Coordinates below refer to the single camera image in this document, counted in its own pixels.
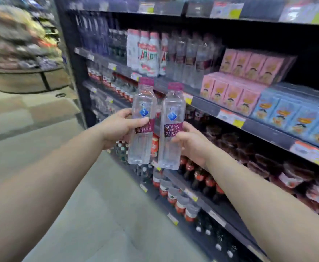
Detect person's right hand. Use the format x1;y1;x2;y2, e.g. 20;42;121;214
171;121;217;169

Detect person's left hand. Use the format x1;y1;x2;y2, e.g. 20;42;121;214
98;108;150;150

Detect person's right forearm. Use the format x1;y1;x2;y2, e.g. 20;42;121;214
204;150;319;262

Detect purple-capped clear soda bottle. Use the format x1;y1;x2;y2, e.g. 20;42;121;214
127;77;158;166
158;82;187;171

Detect group of red fruit cups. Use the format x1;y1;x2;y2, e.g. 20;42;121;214
206;125;319;224

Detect row of purple-capped soda bottles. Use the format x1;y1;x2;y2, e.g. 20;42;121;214
166;31;223;89

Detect row of pink-capped white bottles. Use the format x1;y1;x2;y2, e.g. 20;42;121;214
126;28;169;77

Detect row of clear plastic bottles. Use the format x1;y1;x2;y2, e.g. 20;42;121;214
90;92;114;118

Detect row of blue tinted bottles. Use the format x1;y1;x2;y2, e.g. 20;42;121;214
76;13;111;56

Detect row of dark white-capped bottles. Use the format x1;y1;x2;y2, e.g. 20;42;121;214
113;140;241;259

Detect wooden display table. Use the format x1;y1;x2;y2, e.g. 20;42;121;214
0;65;72;95

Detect stack of pink milk cartons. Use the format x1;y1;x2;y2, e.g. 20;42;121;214
200;48;296;117

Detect row of small red bottles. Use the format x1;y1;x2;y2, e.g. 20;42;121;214
150;133;160;159

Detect stack of blue milk cartons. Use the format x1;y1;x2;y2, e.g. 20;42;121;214
251;82;319;150

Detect blurred display goods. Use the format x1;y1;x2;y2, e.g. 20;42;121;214
0;0;64;71

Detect person's left forearm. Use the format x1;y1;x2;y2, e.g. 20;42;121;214
0;128;107;262

